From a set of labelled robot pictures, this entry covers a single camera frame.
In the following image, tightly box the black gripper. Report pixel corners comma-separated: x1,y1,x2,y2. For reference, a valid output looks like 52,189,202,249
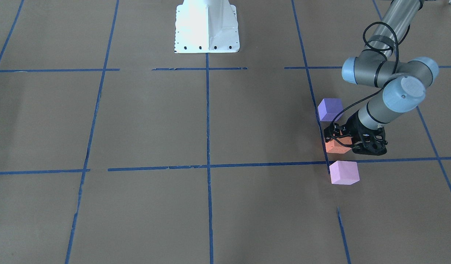
324,110,368,149

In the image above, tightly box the orange foam cube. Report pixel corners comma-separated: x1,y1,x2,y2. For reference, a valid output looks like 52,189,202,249
324,131,353,154

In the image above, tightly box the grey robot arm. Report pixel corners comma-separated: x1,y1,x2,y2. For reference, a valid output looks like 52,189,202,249
324,0,439,155

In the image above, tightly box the dark purple foam cube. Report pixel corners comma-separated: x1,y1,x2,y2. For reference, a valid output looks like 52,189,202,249
317,98,344,122

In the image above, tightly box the light pink foam cube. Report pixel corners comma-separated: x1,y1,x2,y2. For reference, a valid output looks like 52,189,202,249
329,161,361,185

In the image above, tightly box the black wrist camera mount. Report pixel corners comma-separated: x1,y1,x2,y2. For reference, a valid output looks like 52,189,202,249
352,125,388,156

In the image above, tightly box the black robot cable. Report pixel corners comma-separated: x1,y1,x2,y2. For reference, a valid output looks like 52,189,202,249
328,21,411,147

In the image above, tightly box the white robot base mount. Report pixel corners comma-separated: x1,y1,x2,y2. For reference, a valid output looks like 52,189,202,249
174,0,240,54

